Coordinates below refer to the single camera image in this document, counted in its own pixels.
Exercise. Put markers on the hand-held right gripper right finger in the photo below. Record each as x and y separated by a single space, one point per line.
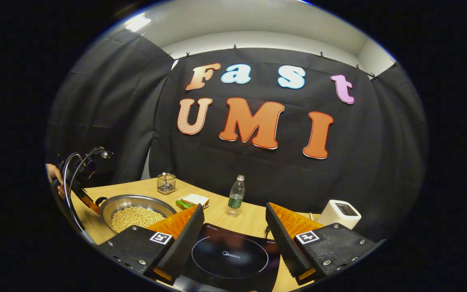
284 243

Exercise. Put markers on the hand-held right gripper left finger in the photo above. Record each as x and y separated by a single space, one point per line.
185 243

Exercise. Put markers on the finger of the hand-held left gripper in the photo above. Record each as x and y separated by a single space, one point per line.
89 202

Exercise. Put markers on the black induction cooktop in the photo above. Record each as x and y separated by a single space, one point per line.
229 243

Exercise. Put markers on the pile of yellow soybeans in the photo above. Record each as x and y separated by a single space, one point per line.
136 217

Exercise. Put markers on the white bread sandwich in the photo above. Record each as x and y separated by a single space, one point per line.
195 199

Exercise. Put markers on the white toaster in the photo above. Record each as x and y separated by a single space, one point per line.
339 217

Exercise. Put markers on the clear plastic water bottle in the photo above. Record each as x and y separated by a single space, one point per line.
236 196

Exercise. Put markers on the black backdrop cloth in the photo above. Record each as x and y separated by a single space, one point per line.
359 162

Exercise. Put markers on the small rectangular ceiling light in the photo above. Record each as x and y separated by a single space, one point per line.
138 22

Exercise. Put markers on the row of black cloth clips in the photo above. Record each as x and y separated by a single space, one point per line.
321 54

